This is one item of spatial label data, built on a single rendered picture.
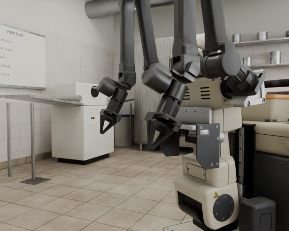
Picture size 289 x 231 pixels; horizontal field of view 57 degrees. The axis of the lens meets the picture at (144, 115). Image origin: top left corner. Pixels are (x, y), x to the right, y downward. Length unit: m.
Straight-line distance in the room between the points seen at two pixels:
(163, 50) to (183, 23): 4.09
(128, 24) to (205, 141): 0.59
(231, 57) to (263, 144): 0.47
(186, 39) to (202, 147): 0.38
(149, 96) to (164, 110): 4.12
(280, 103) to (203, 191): 0.51
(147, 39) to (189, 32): 0.45
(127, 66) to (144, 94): 3.75
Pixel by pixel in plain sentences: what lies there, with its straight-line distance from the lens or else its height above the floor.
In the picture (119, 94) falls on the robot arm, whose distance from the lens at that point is 1.13.
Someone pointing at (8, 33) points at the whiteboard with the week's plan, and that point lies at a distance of 4.28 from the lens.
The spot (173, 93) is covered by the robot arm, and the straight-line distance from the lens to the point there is 0.74.
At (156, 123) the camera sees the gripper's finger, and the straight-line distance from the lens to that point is 0.71.
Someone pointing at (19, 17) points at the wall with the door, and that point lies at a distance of 4.47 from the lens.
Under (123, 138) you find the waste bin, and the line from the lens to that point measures 5.60.
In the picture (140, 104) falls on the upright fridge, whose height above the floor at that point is 0.88.
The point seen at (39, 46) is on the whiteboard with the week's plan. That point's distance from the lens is 4.60.
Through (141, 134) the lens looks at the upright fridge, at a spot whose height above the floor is 0.31.
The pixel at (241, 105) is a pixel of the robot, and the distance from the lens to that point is 0.91.
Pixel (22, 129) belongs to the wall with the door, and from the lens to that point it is 4.32.
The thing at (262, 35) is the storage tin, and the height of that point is 2.06.
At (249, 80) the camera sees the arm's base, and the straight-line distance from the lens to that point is 0.90.
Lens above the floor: 0.89
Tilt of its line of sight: 3 degrees down
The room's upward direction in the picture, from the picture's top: straight up
